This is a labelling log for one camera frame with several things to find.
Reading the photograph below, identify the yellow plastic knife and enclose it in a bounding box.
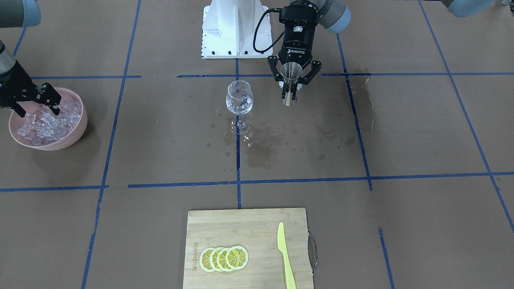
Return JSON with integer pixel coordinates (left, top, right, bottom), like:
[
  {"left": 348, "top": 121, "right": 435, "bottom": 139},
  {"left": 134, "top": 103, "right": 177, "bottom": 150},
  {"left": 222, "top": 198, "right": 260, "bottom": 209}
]
[{"left": 276, "top": 222, "right": 297, "bottom": 289}]

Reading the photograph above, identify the front lemon slice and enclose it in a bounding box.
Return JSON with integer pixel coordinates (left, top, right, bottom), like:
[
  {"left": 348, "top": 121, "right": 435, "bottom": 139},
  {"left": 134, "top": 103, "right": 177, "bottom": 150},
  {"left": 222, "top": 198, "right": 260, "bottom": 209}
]
[{"left": 200, "top": 247, "right": 215, "bottom": 273}]

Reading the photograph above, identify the back lemon slice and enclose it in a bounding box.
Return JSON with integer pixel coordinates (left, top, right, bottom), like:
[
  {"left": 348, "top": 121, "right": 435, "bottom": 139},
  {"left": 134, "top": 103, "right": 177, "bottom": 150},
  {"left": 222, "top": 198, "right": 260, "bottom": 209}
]
[{"left": 225, "top": 245, "right": 249, "bottom": 270}]

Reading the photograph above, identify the pile of ice cubes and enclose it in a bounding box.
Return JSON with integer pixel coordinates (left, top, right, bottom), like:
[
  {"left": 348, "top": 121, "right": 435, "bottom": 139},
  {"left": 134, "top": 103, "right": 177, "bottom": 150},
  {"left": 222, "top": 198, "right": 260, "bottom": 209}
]
[{"left": 15, "top": 100, "right": 82, "bottom": 146}]

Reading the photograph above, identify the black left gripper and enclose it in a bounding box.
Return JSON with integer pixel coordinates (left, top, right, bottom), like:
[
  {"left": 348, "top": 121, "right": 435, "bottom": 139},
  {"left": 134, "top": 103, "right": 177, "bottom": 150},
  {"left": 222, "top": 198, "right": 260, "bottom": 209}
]
[{"left": 267, "top": 22, "right": 322, "bottom": 103}]

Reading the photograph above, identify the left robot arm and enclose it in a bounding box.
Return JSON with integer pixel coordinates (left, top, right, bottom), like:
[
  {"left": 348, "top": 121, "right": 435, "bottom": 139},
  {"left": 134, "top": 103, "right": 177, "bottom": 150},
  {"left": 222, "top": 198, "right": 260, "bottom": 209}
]
[{"left": 263, "top": 0, "right": 352, "bottom": 106}]

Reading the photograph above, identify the clear wine glass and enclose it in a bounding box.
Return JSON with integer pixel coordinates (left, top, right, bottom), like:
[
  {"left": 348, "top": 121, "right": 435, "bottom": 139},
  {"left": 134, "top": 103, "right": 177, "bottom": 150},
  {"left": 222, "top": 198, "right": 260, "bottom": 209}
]
[{"left": 226, "top": 80, "right": 254, "bottom": 134}]

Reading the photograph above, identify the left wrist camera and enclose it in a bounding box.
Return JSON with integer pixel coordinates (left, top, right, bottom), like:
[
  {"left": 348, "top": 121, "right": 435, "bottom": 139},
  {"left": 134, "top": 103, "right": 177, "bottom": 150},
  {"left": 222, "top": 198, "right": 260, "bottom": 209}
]
[{"left": 279, "top": 0, "right": 320, "bottom": 26}]

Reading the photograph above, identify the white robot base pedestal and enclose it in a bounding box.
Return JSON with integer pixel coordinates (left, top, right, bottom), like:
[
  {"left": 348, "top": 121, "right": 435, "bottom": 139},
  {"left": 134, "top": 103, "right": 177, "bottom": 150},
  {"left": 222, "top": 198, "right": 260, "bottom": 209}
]
[{"left": 201, "top": 0, "right": 273, "bottom": 59}]

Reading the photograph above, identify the pink bowl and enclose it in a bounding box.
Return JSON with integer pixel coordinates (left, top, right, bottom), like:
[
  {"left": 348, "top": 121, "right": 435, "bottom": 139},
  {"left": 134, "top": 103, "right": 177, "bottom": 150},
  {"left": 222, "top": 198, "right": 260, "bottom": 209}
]
[{"left": 8, "top": 88, "right": 88, "bottom": 151}]

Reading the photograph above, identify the lemon slice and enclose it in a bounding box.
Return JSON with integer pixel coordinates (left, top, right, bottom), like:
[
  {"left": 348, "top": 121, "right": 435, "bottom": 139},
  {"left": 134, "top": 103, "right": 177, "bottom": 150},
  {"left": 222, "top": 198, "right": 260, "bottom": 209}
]
[
  {"left": 200, "top": 247, "right": 215, "bottom": 273},
  {"left": 216, "top": 248, "right": 233, "bottom": 271},
  {"left": 209, "top": 246, "right": 224, "bottom": 271},
  {"left": 225, "top": 245, "right": 249, "bottom": 270}
]

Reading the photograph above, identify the steel double jigger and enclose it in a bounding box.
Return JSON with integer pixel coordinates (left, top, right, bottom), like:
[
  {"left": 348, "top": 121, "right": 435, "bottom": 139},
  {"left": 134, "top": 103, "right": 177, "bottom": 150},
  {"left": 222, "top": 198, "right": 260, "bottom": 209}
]
[{"left": 280, "top": 62, "right": 303, "bottom": 106}]

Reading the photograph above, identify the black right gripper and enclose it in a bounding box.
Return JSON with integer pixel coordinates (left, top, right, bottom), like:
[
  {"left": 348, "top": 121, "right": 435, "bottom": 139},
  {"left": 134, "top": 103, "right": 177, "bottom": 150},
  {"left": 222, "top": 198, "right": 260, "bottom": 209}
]
[{"left": 0, "top": 60, "right": 62, "bottom": 118}]

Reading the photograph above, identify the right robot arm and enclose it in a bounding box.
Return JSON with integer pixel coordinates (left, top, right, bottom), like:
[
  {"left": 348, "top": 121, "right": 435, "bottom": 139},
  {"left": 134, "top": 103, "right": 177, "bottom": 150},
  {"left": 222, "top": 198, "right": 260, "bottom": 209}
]
[{"left": 0, "top": 0, "right": 62, "bottom": 118}]

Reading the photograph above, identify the bamboo cutting board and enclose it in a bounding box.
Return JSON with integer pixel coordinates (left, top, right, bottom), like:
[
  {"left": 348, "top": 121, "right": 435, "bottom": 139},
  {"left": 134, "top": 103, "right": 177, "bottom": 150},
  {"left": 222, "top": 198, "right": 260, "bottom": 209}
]
[{"left": 182, "top": 208, "right": 314, "bottom": 289}]

